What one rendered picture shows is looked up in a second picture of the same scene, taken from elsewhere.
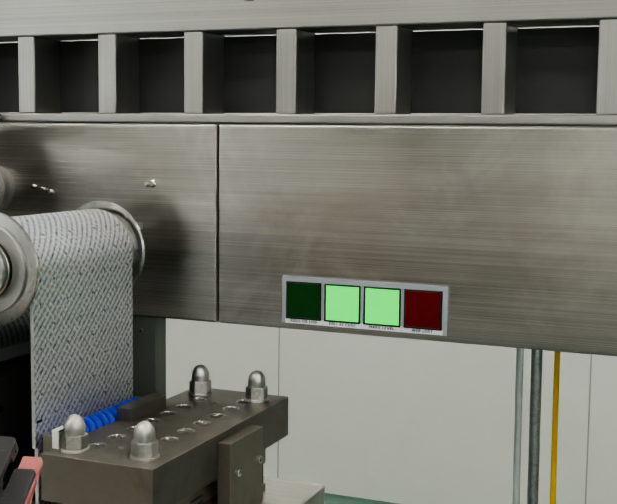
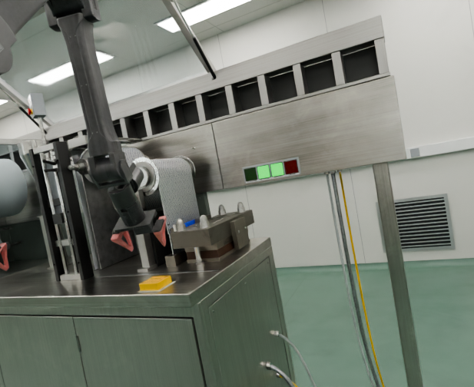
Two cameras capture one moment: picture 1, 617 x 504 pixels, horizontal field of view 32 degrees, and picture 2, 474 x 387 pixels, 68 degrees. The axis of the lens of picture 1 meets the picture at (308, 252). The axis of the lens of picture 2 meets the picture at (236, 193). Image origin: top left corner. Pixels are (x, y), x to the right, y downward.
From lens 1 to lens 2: 0.23 m
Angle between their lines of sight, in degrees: 4
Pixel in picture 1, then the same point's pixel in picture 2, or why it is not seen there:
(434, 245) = (290, 144)
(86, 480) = (187, 238)
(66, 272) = (169, 175)
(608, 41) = (335, 60)
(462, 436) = (317, 239)
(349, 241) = (262, 150)
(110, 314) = (187, 190)
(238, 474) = (238, 232)
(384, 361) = (286, 219)
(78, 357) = (178, 203)
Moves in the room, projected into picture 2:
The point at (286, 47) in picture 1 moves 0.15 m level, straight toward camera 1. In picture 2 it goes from (229, 91) to (227, 82)
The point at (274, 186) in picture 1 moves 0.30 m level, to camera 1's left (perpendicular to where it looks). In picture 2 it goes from (233, 138) to (166, 151)
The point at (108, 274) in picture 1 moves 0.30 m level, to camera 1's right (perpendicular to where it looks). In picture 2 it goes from (183, 176) to (254, 163)
